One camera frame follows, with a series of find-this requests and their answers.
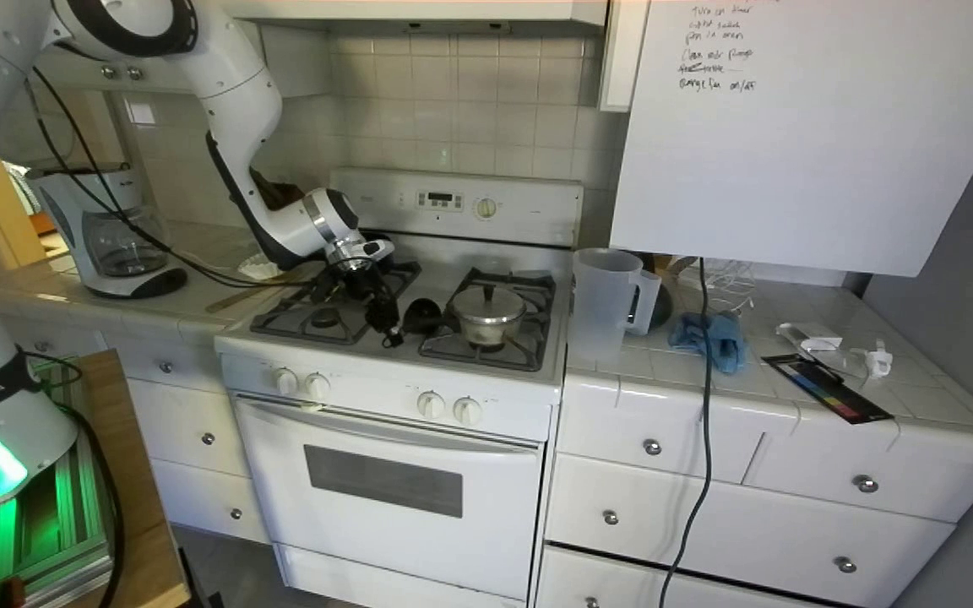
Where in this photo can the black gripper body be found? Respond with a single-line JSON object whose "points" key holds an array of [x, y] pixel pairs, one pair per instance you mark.
{"points": [[362, 259]]}

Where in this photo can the white gas stove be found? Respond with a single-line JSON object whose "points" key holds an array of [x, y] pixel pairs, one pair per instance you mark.
{"points": [[398, 371]]}

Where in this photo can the black cast iron stove grate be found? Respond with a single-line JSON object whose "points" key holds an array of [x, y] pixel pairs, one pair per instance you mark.
{"points": [[508, 351], [320, 314]]}

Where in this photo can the white stove burner knob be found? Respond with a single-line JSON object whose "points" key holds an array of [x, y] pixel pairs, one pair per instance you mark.
{"points": [[469, 408], [432, 402], [284, 378], [314, 385]]}

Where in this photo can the steel pot with lid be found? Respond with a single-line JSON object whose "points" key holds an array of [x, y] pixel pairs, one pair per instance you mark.
{"points": [[487, 319]]}

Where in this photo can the stove clock display panel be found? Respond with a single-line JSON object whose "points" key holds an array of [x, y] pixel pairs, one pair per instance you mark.
{"points": [[442, 200]]}

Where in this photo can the cream stove timer dial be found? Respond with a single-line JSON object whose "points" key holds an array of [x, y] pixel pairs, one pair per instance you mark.
{"points": [[487, 208]]}

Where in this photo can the white spoon rest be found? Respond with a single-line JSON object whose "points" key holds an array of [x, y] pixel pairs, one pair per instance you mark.
{"points": [[258, 268]]}

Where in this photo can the wooden spoon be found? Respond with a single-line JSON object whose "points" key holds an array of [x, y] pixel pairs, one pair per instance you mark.
{"points": [[240, 297]]}

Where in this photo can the white oven door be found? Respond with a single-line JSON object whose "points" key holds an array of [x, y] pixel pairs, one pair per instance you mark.
{"points": [[386, 507]]}

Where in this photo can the white cabinet drawer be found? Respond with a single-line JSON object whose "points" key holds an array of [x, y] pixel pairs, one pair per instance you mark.
{"points": [[926, 468], [624, 424], [611, 585], [193, 362], [757, 540], [198, 493], [178, 424]]}

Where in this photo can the round metal drawer knob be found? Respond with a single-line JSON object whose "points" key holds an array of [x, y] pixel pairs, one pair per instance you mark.
{"points": [[209, 435], [865, 483], [841, 562], [162, 366], [653, 447], [233, 514], [611, 519]]}

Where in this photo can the translucent white plastic pitcher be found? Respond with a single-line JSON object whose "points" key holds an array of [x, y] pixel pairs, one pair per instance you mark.
{"points": [[605, 297]]}

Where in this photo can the white drip coffee maker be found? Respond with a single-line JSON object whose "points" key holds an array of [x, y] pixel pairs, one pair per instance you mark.
{"points": [[117, 255]]}

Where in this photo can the small white toaster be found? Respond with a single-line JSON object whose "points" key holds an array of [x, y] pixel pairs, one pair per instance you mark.
{"points": [[647, 300]]}

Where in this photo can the wooden side table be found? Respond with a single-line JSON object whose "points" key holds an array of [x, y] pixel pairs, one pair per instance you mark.
{"points": [[138, 507]]}

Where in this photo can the blue cloth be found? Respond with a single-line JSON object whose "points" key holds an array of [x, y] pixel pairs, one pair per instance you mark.
{"points": [[715, 340]]}

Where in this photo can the green lit robot stand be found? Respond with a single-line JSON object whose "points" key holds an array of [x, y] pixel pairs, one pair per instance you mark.
{"points": [[15, 528]]}

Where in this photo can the black printed card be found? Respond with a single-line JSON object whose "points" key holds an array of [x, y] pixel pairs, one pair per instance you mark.
{"points": [[828, 390]]}

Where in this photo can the clear plastic bottle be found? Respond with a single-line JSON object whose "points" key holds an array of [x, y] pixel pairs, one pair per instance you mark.
{"points": [[836, 351]]}

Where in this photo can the white whiteboard with writing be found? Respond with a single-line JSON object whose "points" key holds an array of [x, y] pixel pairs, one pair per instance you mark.
{"points": [[812, 156]]}

